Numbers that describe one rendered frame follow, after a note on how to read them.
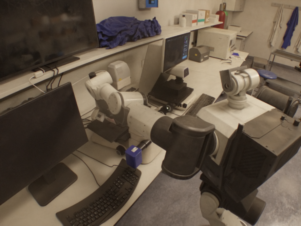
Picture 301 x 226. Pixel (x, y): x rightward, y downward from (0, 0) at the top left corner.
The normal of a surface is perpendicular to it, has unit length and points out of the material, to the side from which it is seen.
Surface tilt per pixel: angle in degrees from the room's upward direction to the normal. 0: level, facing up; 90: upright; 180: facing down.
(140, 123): 71
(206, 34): 90
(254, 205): 14
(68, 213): 5
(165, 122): 19
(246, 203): 40
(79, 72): 90
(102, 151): 0
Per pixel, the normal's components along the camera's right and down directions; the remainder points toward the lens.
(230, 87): -0.89, 0.28
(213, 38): -0.58, 0.46
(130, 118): -0.74, 0.07
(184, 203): 0.00, -0.82
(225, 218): 0.52, -0.25
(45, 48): 0.81, 0.27
